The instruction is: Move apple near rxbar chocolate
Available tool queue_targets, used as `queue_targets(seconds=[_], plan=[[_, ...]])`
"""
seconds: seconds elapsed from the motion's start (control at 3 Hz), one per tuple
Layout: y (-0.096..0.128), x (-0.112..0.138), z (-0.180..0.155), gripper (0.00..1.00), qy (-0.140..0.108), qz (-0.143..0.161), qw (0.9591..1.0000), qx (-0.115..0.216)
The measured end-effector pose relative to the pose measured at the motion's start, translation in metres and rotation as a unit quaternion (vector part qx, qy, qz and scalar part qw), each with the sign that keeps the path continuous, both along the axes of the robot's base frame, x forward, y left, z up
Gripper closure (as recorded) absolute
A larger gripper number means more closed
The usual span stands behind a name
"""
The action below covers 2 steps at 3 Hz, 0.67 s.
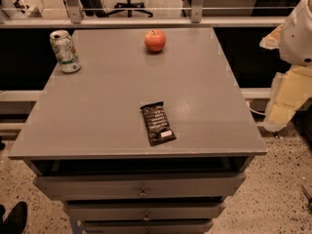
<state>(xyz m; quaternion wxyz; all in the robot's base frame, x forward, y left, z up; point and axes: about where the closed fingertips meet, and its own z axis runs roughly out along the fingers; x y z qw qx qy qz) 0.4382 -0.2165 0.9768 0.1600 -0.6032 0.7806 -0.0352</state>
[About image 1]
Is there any red apple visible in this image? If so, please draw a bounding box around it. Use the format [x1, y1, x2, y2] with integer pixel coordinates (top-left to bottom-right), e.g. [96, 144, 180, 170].
[144, 29, 166, 52]

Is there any grey metal railing frame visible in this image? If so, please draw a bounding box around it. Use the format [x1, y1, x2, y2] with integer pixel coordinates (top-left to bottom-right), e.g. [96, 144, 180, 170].
[0, 0, 296, 28]

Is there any top grey drawer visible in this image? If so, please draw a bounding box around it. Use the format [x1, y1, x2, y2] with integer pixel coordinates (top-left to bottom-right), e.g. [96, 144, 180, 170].
[33, 172, 246, 201]

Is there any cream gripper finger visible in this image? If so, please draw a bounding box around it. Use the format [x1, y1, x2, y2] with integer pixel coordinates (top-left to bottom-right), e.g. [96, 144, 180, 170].
[264, 65, 312, 132]
[259, 24, 282, 50]

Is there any white green soda can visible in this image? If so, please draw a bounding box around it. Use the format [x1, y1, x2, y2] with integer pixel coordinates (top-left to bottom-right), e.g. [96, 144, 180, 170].
[50, 30, 81, 73]

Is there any black rxbar chocolate wrapper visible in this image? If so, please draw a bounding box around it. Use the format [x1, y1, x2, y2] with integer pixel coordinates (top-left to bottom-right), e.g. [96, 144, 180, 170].
[140, 101, 176, 146]

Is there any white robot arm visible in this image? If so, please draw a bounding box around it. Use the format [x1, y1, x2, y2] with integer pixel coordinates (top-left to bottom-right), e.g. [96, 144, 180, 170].
[259, 0, 312, 132]

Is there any bottom grey drawer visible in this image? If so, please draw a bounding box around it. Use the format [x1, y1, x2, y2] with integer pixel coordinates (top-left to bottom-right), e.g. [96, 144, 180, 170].
[83, 219, 213, 234]

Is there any middle grey drawer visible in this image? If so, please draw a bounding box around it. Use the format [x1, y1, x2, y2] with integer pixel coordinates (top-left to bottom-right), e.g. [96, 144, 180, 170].
[63, 202, 225, 221]

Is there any grey drawer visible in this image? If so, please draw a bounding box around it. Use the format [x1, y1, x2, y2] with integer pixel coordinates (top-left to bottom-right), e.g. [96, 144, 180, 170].
[63, 202, 225, 221]
[33, 172, 246, 201]
[83, 219, 213, 234]

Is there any black shoe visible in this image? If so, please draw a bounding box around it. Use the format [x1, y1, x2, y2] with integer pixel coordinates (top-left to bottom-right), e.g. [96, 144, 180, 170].
[0, 202, 27, 234]

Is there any grey drawer cabinet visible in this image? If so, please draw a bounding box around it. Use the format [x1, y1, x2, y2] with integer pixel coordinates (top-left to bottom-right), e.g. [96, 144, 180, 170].
[8, 27, 268, 234]

